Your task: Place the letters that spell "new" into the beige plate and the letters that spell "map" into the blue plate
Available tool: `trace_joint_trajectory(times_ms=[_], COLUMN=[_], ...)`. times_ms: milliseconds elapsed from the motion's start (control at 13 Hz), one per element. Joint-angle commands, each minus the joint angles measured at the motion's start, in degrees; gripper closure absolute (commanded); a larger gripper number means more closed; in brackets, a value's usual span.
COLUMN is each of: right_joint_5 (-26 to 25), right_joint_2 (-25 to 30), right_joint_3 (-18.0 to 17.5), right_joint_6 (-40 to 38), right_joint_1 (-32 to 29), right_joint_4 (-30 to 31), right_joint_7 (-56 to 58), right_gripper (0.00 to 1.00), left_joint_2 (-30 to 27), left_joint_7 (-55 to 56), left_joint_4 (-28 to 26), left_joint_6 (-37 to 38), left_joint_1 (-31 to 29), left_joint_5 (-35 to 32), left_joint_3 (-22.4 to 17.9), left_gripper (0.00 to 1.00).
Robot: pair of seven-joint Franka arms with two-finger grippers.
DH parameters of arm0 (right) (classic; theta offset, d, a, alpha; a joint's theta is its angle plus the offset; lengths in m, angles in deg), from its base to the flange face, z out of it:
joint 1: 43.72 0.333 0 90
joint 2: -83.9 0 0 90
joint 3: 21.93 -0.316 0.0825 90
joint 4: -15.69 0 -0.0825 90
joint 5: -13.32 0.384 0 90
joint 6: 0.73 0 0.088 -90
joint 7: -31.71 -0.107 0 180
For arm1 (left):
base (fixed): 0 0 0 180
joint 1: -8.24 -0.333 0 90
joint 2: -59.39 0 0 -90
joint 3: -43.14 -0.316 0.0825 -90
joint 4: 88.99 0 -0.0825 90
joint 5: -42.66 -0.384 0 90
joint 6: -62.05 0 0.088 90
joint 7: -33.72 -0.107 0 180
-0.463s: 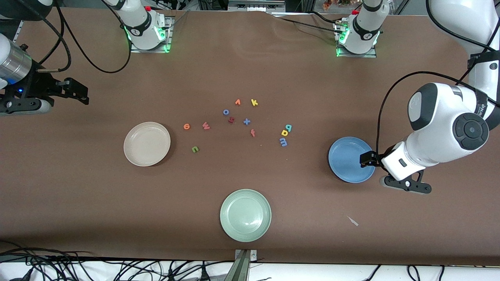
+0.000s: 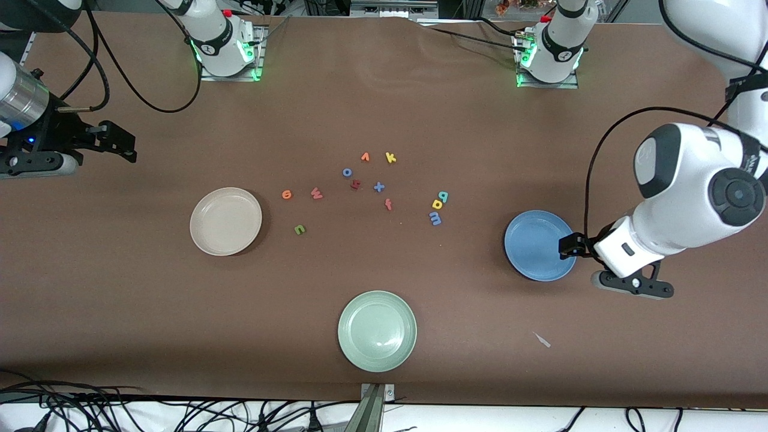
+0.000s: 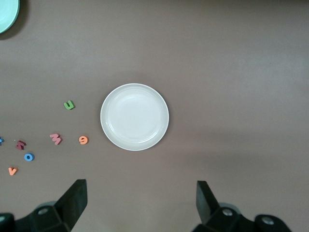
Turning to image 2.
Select blue plate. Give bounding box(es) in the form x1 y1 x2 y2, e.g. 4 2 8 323
504 210 578 282

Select beige brown plate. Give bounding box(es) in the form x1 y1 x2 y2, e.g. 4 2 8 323
190 187 263 257

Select pale green plate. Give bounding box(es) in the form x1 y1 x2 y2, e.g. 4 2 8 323
337 290 418 373

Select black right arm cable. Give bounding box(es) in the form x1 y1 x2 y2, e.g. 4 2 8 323
24 0 203 115

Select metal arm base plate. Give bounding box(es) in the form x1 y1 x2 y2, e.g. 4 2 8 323
515 33 580 89
200 25 266 82

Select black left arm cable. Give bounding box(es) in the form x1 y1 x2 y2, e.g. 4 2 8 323
584 0 768 238

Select black cable loops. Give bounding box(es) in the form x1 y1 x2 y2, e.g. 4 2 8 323
558 407 685 432

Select black cable behind arm base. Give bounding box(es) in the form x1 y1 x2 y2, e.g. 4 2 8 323
420 17 529 55

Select metal table edge bracket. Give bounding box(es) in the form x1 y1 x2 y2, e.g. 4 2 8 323
360 383 395 432

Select black floor cable bundle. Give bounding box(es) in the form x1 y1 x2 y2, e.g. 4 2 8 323
0 369 361 432

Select metal frame structure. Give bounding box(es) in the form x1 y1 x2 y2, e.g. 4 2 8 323
303 0 442 19

